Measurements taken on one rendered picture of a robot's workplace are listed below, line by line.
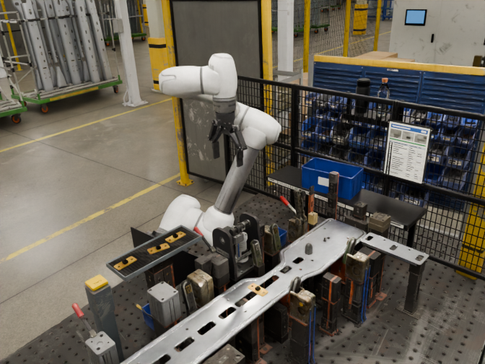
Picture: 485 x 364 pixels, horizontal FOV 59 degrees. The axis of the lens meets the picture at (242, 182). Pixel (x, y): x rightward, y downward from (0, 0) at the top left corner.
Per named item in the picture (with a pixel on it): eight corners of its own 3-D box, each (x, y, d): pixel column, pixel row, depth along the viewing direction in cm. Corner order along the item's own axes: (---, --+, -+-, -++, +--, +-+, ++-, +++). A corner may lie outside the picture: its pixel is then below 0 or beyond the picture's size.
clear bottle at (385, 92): (383, 118, 225) (387, 80, 216) (372, 115, 229) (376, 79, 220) (389, 115, 229) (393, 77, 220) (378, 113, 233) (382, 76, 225)
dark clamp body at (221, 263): (224, 341, 186) (218, 270, 170) (203, 326, 195) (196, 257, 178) (240, 328, 193) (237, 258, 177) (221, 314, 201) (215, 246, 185)
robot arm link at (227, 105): (224, 100, 157) (224, 115, 159) (241, 94, 162) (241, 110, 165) (207, 96, 162) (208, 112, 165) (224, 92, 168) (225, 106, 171)
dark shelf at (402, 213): (407, 231, 205) (408, 225, 203) (265, 180, 262) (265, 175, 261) (426, 214, 219) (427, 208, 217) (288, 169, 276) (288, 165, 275)
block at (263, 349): (263, 355, 178) (263, 301, 166) (241, 339, 187) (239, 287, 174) (272, 347, 182) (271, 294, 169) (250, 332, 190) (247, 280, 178)
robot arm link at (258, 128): (195, 232, 239) (230, 249, 238) (188, 243, 223) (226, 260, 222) (249, 105, 222) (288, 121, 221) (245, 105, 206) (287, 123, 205)
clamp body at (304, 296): (306, 374, 169) (308, 306, 154) (281, 357, 177) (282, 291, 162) (319, 360, 175) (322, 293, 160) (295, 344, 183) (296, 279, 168)
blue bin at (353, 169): (350, 200, 228) (351, 178, 223) (300, 187, 245) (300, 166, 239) (362, 188, 240) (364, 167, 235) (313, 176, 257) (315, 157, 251)
